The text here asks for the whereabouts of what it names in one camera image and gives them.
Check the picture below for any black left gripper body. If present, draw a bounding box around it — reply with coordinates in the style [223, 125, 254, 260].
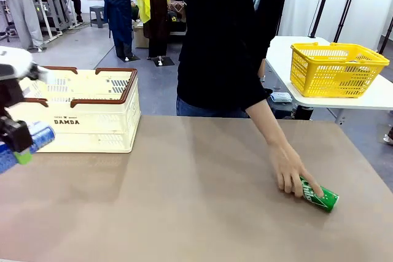
[0, 64, 27, 121]

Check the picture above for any green soda can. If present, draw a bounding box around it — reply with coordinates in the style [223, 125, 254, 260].
[299, 175, 340, 213]

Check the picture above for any person's left forearm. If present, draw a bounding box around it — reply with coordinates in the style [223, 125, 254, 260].
[245, 98, 291, 152]

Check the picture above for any cream folding basket brown rim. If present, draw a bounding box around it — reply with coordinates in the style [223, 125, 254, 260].
[9, 66, 142, 154]

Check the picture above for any yellow plastic shopping basket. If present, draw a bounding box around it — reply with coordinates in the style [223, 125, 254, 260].
[290, 42, 390, 99]

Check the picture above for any person's left hand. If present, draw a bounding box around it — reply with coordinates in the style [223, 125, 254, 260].
[267, 142, 325, 199]

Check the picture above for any person in grey trousers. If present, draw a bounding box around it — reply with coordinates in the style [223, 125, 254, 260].
[0, 0, 45, 52]

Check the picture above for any grey workshop desk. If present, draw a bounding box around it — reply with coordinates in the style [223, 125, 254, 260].
[30, 0, 77, 42]

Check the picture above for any grey plastic stool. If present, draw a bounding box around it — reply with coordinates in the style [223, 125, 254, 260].
[89, 5, 107, 29]

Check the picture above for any mannequin with navy apron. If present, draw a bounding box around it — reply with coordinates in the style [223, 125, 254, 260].
[94, 0, 141, 62]

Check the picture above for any brown cardboard box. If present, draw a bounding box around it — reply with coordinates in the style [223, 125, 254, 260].
[132, 22, 150, 49]

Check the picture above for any mannequin with yellow scarf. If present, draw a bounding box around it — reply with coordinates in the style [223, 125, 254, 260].
[134, 0, 179, 66]

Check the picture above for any person in black cardigan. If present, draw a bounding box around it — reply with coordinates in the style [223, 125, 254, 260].
[176, 0, 289, 118]

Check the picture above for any blue white wipes pack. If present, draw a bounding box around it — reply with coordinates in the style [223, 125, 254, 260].
[269, 91, 293, 104]

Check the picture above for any black tripod stand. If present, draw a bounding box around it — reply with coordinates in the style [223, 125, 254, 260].
[378, 13, 393, 55]
[333, 0, 362, 44]
[309, 0, 337, 39]

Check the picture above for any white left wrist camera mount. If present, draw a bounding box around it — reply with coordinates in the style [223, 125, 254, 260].
[29, 63, 58, 87]

